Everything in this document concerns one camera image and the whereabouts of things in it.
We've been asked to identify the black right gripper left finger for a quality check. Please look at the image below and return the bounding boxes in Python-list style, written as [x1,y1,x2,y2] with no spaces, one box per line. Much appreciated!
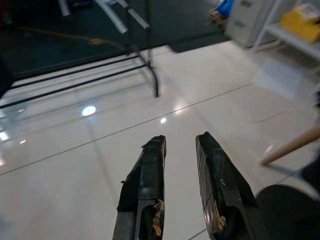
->
[112,134,168,240]

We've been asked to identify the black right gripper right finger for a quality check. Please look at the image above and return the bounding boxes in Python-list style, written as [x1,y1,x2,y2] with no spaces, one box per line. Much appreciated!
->
[194,131,271,240]

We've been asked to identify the black round seat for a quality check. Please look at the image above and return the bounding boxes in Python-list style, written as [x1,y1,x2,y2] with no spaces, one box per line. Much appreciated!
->
[255,184,320,240]

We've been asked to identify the wooden stick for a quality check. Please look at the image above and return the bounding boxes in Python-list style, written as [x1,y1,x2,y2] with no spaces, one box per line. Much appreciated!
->
[260,124,320,166]

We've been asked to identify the dark grey door mat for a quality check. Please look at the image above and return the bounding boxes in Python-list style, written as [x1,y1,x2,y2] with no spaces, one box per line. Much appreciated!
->
[168,29,235,54]

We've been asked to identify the white drawer unit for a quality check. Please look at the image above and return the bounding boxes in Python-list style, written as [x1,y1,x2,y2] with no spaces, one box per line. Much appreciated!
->
[223,0,275,49]

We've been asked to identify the black metal clothes rack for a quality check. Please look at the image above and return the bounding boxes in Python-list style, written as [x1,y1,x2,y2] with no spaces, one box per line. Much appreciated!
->
[0,0,161,110]

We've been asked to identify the white metal shelf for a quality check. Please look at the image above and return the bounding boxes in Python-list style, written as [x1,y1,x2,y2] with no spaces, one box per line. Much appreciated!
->
[249,0,320,62]

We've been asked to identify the blue plastic bag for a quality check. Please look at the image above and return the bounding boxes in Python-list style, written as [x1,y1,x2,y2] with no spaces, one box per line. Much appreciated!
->
[216,0,236,19]

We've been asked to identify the yellow package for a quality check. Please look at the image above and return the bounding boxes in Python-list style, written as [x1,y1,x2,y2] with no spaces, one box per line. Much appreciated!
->
[278,2,320,45]

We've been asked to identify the orange floor cord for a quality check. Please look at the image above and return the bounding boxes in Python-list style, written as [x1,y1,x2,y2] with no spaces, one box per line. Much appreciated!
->
[17,26,315,124]

